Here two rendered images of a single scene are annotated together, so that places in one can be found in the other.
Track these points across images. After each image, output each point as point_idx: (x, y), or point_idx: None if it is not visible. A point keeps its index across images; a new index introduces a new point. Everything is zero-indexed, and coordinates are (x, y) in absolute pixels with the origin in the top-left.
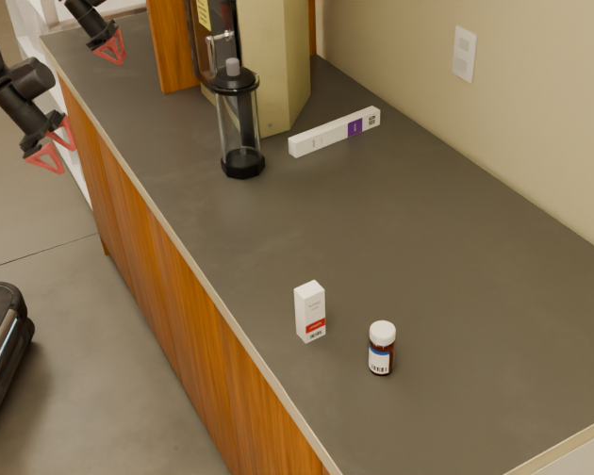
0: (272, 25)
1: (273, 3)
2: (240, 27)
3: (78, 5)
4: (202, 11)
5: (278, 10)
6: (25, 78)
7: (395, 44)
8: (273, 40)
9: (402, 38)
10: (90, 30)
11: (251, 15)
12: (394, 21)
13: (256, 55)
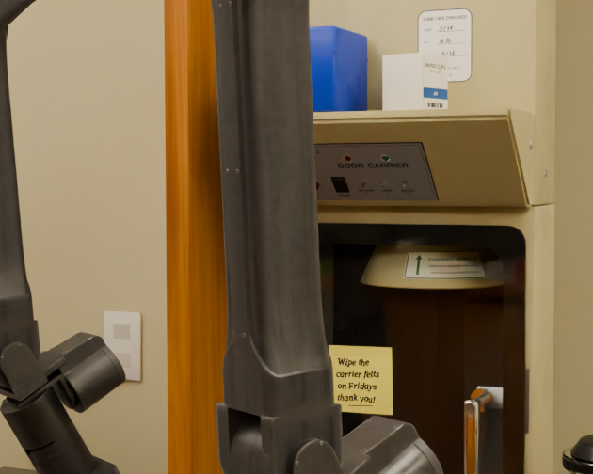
0: (548, 371)
1: (550, 326)
2: (533, 371)
3: (55, 407)
4: (355, 381)
5: (552, 342)
6: (402, 466)
7: (590, 425)
8: (548, 402)
9: None
10: (70, 470)
11: (538, 347)
12: (584, 384)
13: (539, 432)
